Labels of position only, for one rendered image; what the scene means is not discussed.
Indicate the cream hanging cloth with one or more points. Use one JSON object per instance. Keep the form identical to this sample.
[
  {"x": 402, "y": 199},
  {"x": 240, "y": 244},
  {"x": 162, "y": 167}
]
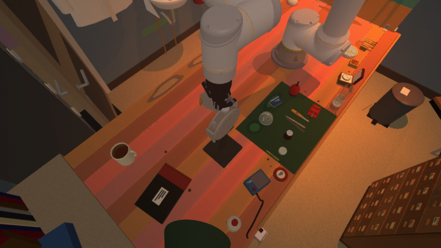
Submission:
[{"x": 91, "y": 10}]

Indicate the dark green round seat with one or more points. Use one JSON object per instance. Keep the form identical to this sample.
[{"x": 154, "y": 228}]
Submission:
[{"x": 194, "y": 235}]

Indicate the small square desk clock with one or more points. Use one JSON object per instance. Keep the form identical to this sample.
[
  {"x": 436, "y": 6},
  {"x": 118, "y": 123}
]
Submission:
[{"x": 345, "y": 78}]

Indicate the thin yellow stick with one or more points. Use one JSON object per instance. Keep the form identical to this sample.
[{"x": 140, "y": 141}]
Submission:
[{"x": 272, "y": 155}]

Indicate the black and red book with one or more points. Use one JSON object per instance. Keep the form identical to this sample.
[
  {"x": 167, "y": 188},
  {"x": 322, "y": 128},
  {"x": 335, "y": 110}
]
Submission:
[{"x": 162, "y": 194}]

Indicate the small white round disc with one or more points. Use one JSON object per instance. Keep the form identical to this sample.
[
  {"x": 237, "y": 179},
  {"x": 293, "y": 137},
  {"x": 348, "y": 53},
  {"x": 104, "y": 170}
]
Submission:
[{"x": 282, "y": 150}]

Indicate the grey stopwatch crown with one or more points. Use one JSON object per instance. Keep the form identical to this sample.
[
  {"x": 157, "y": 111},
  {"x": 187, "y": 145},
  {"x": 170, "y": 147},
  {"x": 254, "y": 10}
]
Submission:
[{"x": 225, "y": 110}]

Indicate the dark bottle white cap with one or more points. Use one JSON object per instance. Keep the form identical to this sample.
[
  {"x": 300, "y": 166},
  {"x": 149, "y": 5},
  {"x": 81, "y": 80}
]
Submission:
[{"x": 288, "y": 134}]

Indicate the clear glass dome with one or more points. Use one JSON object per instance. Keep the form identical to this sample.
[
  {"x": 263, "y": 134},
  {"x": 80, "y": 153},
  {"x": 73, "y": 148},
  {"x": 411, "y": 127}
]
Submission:
[{"x": 265, "y": 118}]

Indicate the white round stool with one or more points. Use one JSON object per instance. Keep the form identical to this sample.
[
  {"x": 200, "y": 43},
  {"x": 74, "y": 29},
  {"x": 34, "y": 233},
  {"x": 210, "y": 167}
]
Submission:
[{"x": 167, "y": 13}]

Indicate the red round pincushion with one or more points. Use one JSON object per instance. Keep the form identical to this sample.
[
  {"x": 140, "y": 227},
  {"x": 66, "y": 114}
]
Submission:
[{"x": 294, "y": 89}]

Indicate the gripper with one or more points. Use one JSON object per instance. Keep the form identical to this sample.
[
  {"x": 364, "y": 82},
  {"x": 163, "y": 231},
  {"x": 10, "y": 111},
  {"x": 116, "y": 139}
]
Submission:
[{"x": 216, "y": 87}]

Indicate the grey stopwatch lid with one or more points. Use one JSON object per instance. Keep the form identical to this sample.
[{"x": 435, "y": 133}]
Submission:
[{"x": 203, "y": 101}]

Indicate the black stopwatch stand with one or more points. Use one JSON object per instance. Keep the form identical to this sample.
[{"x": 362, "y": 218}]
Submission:
[{"x": 223, "y": 151}]

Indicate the white coffee mug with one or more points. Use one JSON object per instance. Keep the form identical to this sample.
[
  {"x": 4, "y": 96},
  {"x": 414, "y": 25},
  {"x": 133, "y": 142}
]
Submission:
[{"x": 122, "y": 154}]

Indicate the green round disc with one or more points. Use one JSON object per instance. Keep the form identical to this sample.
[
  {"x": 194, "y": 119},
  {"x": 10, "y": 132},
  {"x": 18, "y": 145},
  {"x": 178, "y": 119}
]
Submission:
[{"x": 254, "y": 127}]

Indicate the small red tool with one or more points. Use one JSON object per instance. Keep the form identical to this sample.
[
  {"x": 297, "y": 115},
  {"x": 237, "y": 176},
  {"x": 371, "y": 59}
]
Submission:
[{"x": 314, "y": 110}]

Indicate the dark green work mat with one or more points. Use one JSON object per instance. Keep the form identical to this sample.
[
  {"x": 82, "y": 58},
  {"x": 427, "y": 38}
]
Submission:
[{"x": 275, "y": 141}]

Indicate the small brown box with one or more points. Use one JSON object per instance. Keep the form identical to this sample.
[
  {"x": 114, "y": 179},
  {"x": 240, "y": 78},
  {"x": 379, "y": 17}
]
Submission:
[{"x": 354, "y": 63}]

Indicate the white plug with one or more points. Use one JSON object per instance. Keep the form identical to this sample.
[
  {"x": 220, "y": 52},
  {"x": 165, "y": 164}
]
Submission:
[{"x": 260, "y": 234}]

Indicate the thin dark stick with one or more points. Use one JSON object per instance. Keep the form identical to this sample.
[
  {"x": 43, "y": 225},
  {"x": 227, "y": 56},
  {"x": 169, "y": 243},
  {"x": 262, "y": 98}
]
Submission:
[{"x": 297, "y": 127}]

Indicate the white disc red button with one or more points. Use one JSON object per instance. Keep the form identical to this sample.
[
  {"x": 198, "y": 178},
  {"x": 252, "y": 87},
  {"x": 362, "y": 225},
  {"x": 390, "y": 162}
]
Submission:
[{"x": 234, "y": 223}]

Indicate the silver tweezers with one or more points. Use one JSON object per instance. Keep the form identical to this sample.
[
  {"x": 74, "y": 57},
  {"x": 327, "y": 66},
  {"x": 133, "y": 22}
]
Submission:
[{"x": 295, "y": 122}]

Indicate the grey stopwatch body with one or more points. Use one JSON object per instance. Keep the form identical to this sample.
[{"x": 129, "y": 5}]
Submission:
[{"x": 223, "y": 124}]

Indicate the set of small screwdrivers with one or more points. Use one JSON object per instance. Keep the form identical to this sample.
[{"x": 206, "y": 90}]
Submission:
[{"x": 367, "y": 43}]

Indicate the blue box device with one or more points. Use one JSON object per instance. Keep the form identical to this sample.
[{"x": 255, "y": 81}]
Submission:
[{"x": 257, "y": 181}]

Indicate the grey counter unit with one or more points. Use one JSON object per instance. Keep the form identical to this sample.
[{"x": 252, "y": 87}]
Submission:
[{"x": 69, "y": 206}]

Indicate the dark round waste bin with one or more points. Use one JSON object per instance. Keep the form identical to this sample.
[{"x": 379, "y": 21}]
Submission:
[{"x": 396, "y": 103}]

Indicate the clear glass beaker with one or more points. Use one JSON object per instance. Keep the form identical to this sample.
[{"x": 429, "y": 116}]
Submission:
[{"x": 338, "y": 100}]

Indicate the white round dish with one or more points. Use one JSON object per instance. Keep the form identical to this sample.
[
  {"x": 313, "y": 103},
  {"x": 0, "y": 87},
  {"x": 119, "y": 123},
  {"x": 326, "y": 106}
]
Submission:
[{"x": 352, "y": 52}]

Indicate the brown drawer cabinet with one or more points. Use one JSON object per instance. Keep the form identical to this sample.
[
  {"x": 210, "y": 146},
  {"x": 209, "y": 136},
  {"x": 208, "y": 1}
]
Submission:
[{"x": 396, "y": 206}]

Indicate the small blue box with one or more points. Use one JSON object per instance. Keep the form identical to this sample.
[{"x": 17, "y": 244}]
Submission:
[{"x": 275, "y": 101}]

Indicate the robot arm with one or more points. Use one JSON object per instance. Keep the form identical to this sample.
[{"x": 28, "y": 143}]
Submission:
[{"x": 220, "y": 38}]

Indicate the stack of books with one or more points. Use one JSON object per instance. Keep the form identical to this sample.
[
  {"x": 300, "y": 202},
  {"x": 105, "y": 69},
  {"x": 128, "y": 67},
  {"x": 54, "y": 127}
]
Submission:
[{"x": 15, "y": 220}]

